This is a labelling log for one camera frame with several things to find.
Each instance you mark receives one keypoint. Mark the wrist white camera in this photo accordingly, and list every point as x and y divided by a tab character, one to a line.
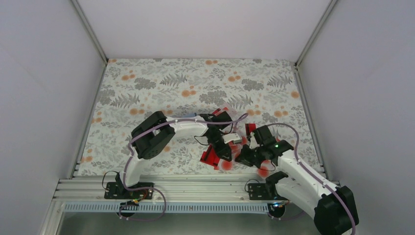
235	138
252	142

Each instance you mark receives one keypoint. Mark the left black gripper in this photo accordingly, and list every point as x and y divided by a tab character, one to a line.
222	150

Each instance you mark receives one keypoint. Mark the teal leather card holder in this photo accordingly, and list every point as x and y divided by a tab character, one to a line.
190	115

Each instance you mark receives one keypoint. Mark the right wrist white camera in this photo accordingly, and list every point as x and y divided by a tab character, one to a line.
252	142

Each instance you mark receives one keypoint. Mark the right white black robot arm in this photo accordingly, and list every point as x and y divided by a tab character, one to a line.
331	207

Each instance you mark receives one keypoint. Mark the dark red striped card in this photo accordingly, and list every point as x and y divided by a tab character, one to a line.
249	128

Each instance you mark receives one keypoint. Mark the white card red circle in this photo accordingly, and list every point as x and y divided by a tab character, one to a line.
225	165
266	169

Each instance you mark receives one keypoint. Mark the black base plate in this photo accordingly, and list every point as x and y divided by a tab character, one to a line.
117	191
263	192

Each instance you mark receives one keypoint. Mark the floral patterned table mat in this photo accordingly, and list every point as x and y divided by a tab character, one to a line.
133	89

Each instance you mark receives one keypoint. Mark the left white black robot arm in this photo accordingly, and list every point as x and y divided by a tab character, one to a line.
151	137

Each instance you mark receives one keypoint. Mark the blue slotted cable duct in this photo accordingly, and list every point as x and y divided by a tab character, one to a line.
152	207

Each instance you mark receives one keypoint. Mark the white VIP card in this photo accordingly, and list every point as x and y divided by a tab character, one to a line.
233	113

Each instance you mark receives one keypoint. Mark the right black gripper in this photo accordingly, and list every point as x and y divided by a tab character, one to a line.
243	157

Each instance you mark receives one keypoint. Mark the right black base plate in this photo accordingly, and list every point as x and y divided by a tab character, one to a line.
263	192

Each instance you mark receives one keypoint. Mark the red card with stripe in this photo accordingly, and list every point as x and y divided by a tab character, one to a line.
209	157

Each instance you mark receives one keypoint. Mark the aluminium rail frame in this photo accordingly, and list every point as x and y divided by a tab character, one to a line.
221	188

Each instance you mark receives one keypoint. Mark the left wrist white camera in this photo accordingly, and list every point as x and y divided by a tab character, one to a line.
235	138

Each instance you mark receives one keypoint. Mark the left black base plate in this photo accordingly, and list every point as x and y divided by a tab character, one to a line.
117	191

